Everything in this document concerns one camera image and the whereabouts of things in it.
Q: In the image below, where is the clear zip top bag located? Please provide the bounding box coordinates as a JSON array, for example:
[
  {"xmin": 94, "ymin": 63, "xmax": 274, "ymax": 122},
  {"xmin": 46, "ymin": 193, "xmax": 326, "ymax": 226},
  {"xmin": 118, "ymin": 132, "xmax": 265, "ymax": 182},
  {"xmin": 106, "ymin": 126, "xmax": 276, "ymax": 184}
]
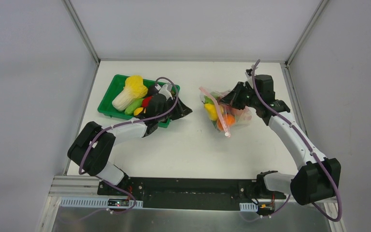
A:
[{"xmin": 199, "ymin": 87, "xmax": 253, "ymax": 137}]

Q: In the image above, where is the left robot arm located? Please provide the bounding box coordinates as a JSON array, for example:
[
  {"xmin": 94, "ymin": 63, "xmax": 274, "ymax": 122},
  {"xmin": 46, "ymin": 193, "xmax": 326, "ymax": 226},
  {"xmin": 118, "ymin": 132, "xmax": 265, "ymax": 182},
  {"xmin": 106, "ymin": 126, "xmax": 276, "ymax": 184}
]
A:
[{"xmin": 67, "ymin": 94, "xmax": 192, "ymax": 196}]

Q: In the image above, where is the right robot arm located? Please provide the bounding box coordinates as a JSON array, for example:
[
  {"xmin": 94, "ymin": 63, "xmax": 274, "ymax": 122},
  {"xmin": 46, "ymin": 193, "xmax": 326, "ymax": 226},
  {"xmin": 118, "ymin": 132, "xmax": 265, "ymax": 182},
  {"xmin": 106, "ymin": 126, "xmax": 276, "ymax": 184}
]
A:
[{"xmin": 220, "ymin": 74, "xmax": 342, "ymax": 205}]

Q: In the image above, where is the fake purple eggplant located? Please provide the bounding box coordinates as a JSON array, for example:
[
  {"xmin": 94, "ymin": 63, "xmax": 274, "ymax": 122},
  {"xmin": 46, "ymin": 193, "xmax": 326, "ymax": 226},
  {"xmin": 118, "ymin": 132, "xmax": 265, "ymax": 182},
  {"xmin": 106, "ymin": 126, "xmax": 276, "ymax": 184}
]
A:
[{"xmin": 147, "ymin": 85, "xmax": 161, "ymax": 97}]

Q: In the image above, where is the fake red bell pepper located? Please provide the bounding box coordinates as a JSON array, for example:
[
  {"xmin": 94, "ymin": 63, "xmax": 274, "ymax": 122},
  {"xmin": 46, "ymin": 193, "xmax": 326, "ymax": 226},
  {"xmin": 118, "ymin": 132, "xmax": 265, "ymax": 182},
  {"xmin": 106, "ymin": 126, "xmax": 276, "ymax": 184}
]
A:
[{"xmin": 141, "ymin": 96, "xmax": 152, "ymax": 108}]

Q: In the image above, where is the fake green cucumber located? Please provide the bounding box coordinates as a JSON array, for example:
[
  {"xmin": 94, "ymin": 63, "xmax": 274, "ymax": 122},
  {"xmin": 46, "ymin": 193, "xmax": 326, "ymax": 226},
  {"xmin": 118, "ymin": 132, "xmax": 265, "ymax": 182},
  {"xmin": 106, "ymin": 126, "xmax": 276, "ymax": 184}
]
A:
[{"xmin": 124, "ymin": 98, "xmax": 143, "ymax": 116}]

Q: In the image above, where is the fake yellow lemon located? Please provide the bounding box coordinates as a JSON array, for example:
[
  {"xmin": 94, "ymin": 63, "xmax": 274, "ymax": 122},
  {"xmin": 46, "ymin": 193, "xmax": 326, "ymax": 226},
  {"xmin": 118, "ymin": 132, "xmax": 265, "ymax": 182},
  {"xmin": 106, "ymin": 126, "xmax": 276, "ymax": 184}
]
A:
[{"xmin": 133, "ymin": 107, "xmax": 144, "ymax": 116}]

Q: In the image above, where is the fake napa cabbage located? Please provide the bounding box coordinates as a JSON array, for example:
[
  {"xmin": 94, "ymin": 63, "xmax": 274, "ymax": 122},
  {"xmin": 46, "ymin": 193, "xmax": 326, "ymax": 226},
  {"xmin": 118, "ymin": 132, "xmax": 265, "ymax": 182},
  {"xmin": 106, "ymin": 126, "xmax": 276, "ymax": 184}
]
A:
[{"xmin": 112, "ymin": 75, "xmax": 148, "ymax": 112}]

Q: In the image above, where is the green plastic tray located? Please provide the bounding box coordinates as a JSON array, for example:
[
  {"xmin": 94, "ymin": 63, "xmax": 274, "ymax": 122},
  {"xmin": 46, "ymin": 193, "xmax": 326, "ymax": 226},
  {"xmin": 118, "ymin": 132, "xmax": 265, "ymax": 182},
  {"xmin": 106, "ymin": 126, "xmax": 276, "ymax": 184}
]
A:
[{"xmin": 98, "ymin": 74, "xmax": 172, "ymax": 128}]

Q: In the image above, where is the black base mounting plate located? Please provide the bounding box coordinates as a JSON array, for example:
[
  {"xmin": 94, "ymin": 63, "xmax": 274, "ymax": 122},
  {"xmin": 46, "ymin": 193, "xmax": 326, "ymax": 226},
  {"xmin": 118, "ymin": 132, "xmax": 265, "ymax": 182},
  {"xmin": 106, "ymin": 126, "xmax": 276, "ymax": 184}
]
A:
[{"xmin": 97, "ymin": 177, "xmax": 286, "ymax": 211}]

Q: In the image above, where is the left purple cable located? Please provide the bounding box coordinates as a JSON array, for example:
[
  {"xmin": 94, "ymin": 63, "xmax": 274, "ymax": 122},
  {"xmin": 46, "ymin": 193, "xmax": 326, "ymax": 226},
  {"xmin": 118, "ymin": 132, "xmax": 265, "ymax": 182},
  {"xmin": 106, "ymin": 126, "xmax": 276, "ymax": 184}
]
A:
[{"xmin": 78, "ymin": 76, "xmax": 180, "ymax": 215}]

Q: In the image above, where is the purple cable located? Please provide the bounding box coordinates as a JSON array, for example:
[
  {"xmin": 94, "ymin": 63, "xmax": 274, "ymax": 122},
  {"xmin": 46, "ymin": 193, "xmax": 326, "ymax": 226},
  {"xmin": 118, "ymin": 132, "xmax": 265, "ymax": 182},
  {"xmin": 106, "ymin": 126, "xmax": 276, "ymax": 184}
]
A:
[
  {"xmin": 78, "ymin": 76, "xmax": 180, "ymax": 215},
  {"xmin": 251, "ymin": 59, "xmax": 343, "ymax": 222}
]

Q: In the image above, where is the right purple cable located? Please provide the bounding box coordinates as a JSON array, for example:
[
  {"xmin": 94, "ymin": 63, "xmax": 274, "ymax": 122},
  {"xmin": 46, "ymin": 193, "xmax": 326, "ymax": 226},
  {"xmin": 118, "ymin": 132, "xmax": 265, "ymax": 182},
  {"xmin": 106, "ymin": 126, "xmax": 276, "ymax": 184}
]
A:
[{"xmin": 251, "ymin": 59, "xmax": 343, "ymax": 222}]

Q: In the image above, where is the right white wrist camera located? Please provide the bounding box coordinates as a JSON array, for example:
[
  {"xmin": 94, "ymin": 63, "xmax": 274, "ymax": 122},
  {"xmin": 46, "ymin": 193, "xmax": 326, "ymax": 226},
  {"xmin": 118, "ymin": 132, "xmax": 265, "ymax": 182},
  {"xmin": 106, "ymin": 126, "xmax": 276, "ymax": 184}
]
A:
[{"xmin": 245, "ymin": 67, "xmax": 257, "ymax": 81}]

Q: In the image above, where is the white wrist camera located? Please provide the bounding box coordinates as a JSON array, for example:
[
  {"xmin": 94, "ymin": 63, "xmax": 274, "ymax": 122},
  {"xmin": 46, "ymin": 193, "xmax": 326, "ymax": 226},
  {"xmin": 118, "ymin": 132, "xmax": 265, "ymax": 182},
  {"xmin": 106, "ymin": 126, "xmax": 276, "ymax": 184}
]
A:
[
  {"xmin": 156, "ymin": 83, "xmax": 173, "ymax": 100},
  {"xmin": 245, "ymin": 67, "xmax": 257, "ymax": 81}
]

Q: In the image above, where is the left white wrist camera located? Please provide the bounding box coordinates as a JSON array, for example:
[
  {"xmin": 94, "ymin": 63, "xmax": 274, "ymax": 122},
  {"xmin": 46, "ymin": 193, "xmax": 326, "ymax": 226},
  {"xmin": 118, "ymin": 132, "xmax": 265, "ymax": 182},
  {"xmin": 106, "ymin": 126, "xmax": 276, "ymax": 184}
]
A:
[{"xmin": 156, "ymin": 83, "xmax": 173, "ymax": 100}]

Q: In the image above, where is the aluminium frame rail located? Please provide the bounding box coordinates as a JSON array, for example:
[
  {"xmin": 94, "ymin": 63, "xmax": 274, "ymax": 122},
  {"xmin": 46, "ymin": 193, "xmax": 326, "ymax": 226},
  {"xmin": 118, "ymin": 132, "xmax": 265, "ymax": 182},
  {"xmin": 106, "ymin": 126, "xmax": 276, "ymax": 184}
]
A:
[{"xmin": 62, "ymin": 0, "xmax": 101, "ymax": 66}]

